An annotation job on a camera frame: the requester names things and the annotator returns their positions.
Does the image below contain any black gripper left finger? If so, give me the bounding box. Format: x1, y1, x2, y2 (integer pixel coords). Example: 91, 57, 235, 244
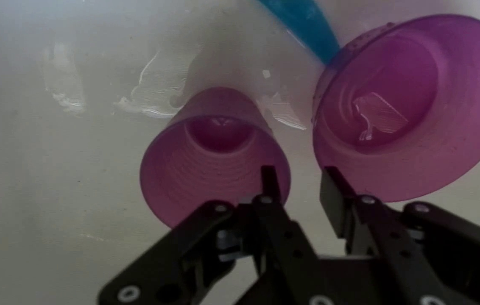
260, 166, 281, 203

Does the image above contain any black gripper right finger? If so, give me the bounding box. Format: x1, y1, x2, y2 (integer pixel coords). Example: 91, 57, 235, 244
318, 166, 357, 239

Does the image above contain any purple plastic cup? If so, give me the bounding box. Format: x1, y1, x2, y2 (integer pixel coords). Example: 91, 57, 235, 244
138, 86, 291, 227

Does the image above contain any purple plastic bowl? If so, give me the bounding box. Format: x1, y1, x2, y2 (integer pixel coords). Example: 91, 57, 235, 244
311, 13, 480, 201

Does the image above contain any blue plastic knife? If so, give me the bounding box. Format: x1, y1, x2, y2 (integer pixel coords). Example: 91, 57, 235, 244
257, 0, 338, 64

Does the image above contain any white sink basin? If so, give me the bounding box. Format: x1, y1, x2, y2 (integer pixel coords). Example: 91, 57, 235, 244
0, 0, 480, 305

